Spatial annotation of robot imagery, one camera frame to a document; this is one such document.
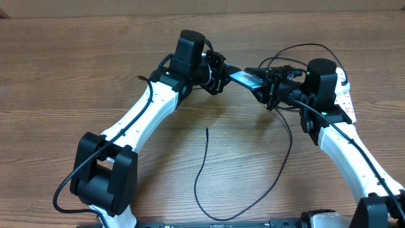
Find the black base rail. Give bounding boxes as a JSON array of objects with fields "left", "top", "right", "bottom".
[{"left": 76, "top": 217, "right": 304, "bottom": 228}]

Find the white power strip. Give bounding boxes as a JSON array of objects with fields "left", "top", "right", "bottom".
[{"left": 335, "top": 67, "right": 356, "bottom": 123}]

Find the white USB charger plug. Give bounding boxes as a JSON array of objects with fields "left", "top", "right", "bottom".
[{"left": 335, "top": 75, "right": 350, "bottom": 96}]

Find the blue Samsung Galaxy smartphone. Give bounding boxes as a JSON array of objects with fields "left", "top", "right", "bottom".
[{"left": 229, "top": 71, "right": 265, "bottom": 92}]

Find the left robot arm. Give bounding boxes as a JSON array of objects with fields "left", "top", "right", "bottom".
[{"left": 70, "top": 30, "right": 239, "bottom": 227}]

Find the black USB charging cable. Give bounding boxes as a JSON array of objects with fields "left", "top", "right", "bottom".
[{"left": 194, "top": 43, "right": 349, "bottom": 222}]

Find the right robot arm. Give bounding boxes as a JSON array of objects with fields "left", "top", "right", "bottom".
[{"left": 231, "top": 58, "right": 404, "bottom": 227}]

